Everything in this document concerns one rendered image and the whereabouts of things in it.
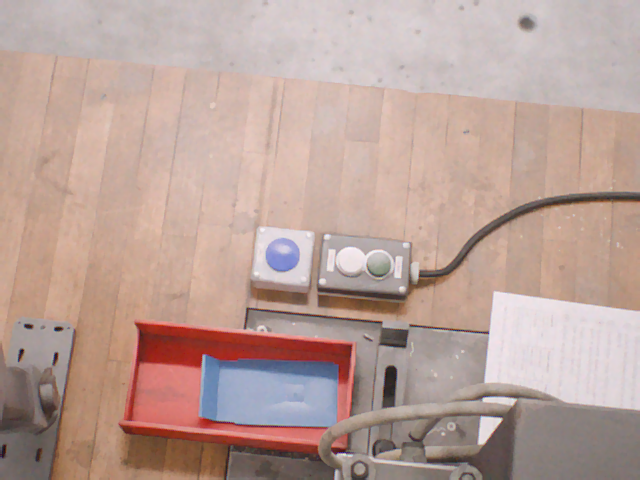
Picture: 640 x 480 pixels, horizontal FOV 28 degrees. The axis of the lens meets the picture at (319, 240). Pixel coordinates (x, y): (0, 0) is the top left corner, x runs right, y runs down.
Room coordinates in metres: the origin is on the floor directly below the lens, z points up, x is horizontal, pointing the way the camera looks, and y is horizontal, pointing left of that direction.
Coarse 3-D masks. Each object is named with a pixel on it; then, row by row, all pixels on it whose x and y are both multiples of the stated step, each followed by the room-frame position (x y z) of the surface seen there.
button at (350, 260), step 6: (342, 252) 0.46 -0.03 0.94; (348, 252) 0.46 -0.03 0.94; (354, 252) 0.46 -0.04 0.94; (342, 258) 0.45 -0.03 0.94; (348, 258) 0.45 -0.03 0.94; (354, 258) 0.45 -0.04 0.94; (360, 258) 0.45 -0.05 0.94; (342, 264) 0.45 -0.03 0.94; (348, 264) 0.45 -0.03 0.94; (354, 264) 0.45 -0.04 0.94; (360, 264) 0.45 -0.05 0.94; (342, 270) 0.44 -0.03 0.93; (348, 270) 0.44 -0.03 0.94; (354, 270) 0.44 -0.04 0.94
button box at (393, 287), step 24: (600, 192) 0.55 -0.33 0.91; (624, 192) 0.55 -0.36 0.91; (504, 216) 0.52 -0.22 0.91; (336, 240) 0.48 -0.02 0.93; (360, 240) 0.48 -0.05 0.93; (384, 240) 0.48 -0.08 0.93; (336, 264) 0.45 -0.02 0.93; (408, 264) 0.45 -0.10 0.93; (456, 264) 0.46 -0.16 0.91; (336, 288) 0.42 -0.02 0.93; (360, 288) 0.42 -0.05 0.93; (384, 288) 0.42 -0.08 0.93
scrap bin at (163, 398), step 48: (144, 336) 0.37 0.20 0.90; (192, 336) 0.36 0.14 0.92; (240, 336) 0.36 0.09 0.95; (288, 336) 0.35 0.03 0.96; (144, 384) 0.31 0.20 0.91; (192, 384) 0.31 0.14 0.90; (144, 432) 0.25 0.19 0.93; (192, 432) 0.25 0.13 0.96; (240, 432) 0.26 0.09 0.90; (288, 432) 0.26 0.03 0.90
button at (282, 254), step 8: (280, 240) 0.47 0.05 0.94; (288, 240) 0.48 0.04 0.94; (272, 248) 0.46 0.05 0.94; (280, 248) 0.46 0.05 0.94; (288, 248) 0.46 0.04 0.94; (296, 248) 0.47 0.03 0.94; (272, 256) 0.45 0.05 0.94; (280, 256) 0.46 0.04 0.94; (288, 256) 0.46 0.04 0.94; (296, 256) 0.46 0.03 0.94; (272, 264) 0.45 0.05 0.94; (280, 264) 0.45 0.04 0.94; (288, 264) 0.45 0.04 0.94; (296, 264) 0.45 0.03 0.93
